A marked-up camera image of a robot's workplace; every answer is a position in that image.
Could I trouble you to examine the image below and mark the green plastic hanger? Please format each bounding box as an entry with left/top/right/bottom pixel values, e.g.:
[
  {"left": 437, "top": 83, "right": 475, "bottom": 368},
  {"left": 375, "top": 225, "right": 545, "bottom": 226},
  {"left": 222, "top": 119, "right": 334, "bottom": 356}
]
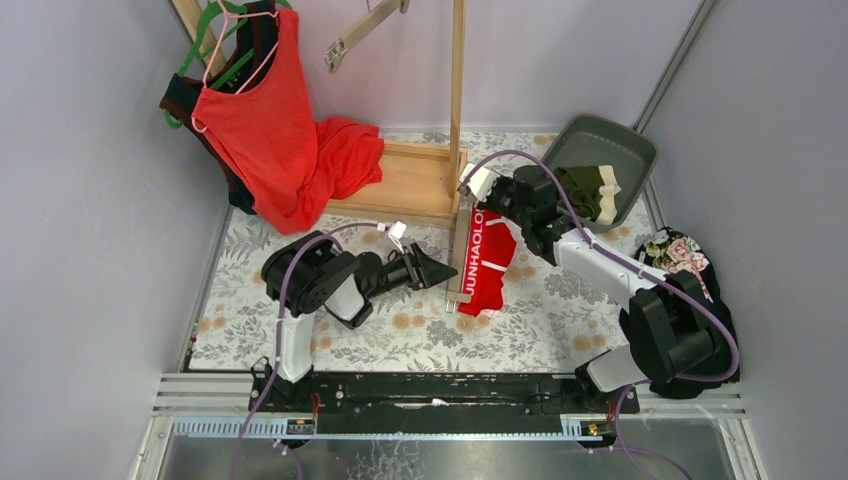
[{"left": 163, "top": 0, "right": 293, "bottom": 130}]

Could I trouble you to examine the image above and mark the red tank top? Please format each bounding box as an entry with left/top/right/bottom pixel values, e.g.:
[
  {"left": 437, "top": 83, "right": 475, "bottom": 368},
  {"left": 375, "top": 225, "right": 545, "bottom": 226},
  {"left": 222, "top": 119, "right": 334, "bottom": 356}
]
[{"left": 192, "top": 8, "right": 385, "bottom": 234}]

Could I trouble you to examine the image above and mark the wooden clothes rack stand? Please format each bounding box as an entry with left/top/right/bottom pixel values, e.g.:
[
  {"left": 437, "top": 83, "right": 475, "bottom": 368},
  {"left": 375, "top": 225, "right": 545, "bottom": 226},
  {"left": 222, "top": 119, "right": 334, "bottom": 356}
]
[{"left": 325, "top": 1, "right": 468, "bottom": 229}]

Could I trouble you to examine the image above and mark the pink wire hanger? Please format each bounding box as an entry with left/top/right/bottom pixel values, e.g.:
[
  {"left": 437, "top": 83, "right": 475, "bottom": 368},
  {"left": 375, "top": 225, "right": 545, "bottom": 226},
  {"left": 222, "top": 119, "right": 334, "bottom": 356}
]
[{"left": 191, "top": 0, "right": 281, "bottom": 135}]

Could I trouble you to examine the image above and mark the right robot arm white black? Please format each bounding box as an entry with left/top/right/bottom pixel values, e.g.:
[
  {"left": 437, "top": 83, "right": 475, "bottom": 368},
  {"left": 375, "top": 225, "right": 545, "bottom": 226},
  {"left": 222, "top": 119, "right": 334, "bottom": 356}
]
[{"left": 474, "top": 166, "right": 740, "bottom": 394}]

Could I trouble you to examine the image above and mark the olive green underwear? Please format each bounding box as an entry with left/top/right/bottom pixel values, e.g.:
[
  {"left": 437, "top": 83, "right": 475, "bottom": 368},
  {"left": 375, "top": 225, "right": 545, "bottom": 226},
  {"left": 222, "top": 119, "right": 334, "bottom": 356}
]
[{"left": 554, "top": 165, "right": 622, "bottom": 225}]

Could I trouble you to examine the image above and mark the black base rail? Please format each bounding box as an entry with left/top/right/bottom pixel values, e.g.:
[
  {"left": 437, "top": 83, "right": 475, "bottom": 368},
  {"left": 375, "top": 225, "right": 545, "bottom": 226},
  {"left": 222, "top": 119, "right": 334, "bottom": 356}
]
[{"left": 248, "top": 371, "right": 640, "bottom": 435}]

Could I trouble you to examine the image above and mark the floral table cloth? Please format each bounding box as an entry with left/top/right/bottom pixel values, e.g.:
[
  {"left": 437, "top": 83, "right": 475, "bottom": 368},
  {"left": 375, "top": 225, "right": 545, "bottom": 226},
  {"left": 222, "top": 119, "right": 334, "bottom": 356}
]
[{"left": 188, "top": 131, "right": 657, "bottom": 374}]

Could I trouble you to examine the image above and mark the red underwear with white lettering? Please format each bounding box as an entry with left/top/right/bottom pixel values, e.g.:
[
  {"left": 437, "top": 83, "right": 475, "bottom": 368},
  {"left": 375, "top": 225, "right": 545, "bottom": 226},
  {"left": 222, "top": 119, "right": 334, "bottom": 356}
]
[{"left": 458, "top": 207, "right": 516, "bottom": 316}]

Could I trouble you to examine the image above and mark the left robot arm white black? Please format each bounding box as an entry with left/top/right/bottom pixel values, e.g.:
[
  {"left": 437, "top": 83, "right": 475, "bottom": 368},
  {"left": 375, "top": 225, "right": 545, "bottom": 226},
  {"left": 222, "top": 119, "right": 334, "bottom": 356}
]
[{"left": 261, "top": 231, "right": 458, "bottom": 383}]

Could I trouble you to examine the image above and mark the grey plastic bin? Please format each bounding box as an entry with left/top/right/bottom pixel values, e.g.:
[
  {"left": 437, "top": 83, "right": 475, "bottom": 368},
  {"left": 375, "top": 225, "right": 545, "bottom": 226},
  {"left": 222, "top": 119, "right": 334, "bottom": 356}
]
[{"left": 542, "top": 114, "right": 658, "bottom": 234}]

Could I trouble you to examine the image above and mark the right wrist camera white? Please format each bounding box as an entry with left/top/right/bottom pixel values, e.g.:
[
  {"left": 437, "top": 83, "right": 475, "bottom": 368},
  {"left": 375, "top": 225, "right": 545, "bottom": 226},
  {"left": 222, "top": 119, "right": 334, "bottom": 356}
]
[{"left": 458, "top": 163, "right": 501, "bottom": 201}]

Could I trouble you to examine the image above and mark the black floral garment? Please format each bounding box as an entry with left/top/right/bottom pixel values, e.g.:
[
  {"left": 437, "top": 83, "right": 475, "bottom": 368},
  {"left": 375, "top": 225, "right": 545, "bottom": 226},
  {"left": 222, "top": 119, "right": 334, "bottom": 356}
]
[{"left": 633, "top": 227, "right": 741, "bottom": 400}]

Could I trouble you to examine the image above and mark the dark striped garment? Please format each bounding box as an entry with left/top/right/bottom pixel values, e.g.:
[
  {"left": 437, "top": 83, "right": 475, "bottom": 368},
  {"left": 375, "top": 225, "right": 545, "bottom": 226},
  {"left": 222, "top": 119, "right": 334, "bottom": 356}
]
[{"left": 159, "top": 1, "right": 278, "bottom": 215}]

